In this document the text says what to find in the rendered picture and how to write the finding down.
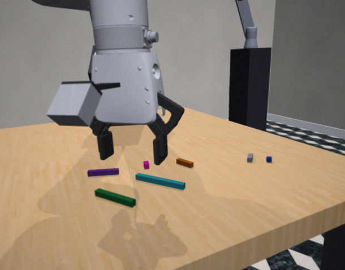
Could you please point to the dark green rod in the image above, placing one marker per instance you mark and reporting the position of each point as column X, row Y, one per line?
column 117, row 198

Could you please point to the orange rod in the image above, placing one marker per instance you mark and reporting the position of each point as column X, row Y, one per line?
column 185, row 163

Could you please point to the small magenta block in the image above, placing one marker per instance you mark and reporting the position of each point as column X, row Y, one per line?
column 146, row 165

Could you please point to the turquoise rod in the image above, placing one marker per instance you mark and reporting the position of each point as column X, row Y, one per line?
column 160, row 181

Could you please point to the purple rod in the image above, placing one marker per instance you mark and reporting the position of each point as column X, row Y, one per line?
column 103, row 172

